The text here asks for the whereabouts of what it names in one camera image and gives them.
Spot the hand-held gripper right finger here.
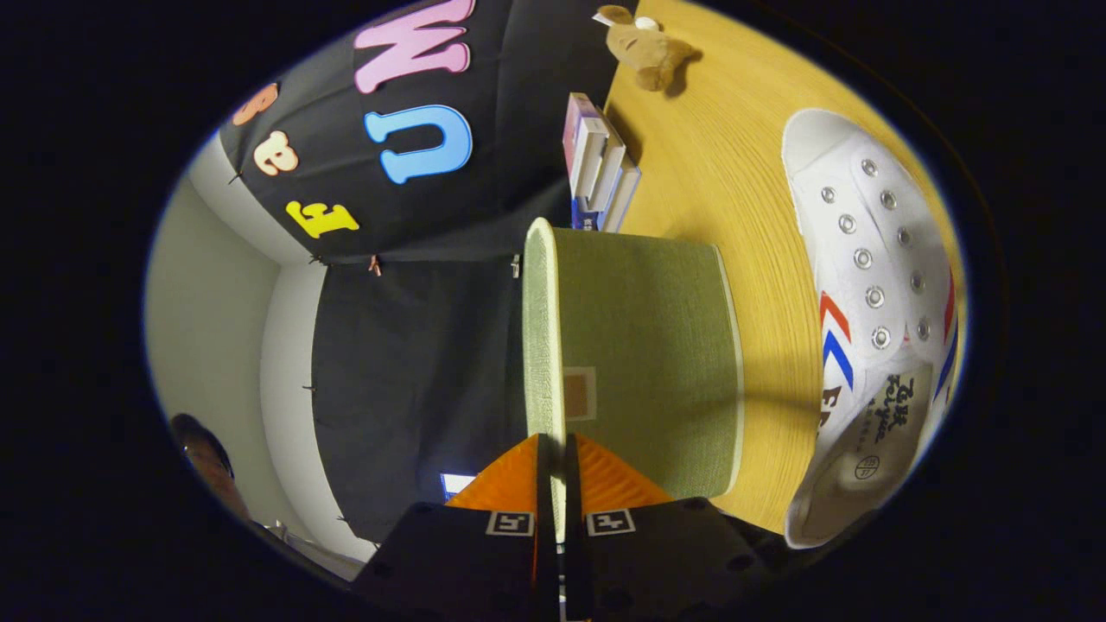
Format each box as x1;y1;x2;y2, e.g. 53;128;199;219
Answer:
563;434;783;622

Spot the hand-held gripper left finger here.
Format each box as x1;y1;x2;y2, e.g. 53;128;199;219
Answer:
350;434;560;622

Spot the green fabric storage box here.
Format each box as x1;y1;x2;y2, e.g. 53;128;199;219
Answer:
521;216;746;545

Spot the white canvas shoe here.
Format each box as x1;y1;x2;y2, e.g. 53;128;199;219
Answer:
780;108;964;550

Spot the pale blue book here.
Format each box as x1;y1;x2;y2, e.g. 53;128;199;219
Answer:
601;160;642;232

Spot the person's head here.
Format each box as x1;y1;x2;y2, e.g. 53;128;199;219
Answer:
170;413;253;522

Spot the grey book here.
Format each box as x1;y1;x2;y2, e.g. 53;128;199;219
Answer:
592;134;629;214

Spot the pink book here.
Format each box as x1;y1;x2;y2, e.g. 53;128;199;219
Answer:
562;92;616;200

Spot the brown plush toy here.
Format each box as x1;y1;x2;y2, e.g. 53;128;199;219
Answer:
592;4;702;93

